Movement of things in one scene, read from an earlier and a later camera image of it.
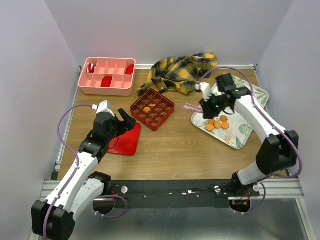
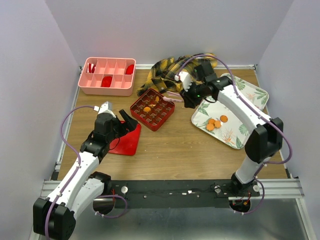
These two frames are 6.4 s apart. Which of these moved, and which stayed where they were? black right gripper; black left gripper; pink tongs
Moved: pink tongs; black right gripper
Stayed: black left gripper
